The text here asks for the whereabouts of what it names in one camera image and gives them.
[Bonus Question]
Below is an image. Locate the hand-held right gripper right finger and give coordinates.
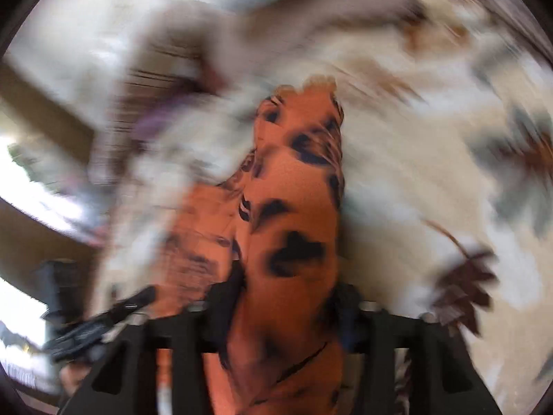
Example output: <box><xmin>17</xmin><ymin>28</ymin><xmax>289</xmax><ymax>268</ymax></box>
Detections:
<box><xmin>334</xmin><ymin>286</ymin><xmax>503</xmax><ymax>415</ymax></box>

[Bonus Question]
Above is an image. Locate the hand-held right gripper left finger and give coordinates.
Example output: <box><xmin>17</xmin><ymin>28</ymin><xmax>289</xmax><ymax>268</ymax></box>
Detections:
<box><xmin>58</xmin><ymin>268</ymin><xmax>248</xmax><ymax>415</ymax></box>

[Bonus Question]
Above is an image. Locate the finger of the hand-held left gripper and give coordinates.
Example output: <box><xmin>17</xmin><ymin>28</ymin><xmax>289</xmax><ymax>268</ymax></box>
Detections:
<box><xmin>103</xmin><ymin>285</ymin><xmax>157</xmax><ymax>327</ymax></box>

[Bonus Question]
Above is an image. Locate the orange floral garment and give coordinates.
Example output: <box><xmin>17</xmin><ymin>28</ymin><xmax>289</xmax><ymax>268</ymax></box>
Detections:
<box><xmin>156</xmin><ymin>73</ymin><xmax>347</xmax><ymax>415</ymax></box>

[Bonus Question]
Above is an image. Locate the person's left hand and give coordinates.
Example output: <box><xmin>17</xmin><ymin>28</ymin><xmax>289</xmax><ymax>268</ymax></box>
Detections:
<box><xmin>59</xmin><ymin>361</ymin><xmax>92</xmax><ymax>395</ymax></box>

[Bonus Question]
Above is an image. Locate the cream leaf-print blanket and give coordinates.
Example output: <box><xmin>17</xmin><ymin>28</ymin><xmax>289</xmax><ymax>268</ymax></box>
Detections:
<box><xmin>93</xmin><ymin>0</ymin><xmax>553</xmax><ymax>415</ymax></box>

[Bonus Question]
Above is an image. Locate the purple cloth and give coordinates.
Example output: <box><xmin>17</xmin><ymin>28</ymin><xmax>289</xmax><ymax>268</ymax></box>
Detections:
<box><xmin>132</xmin><ymin>89</ymin><xmax>212</xmax><ymax>141</ymax></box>

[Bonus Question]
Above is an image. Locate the beige striped pillow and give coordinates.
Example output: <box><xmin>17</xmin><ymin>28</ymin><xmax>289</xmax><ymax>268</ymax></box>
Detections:
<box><xmin>119</xmin><ymin>2</ymin><xmax>264</xmax><ymax>111</ymax></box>

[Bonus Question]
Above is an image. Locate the wooden window frame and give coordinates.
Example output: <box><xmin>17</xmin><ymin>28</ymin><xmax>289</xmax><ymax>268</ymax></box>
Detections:
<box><xmin>0</xmin><ymin>63</ymin><xmax>102</xmax><ymax>299</ymax></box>

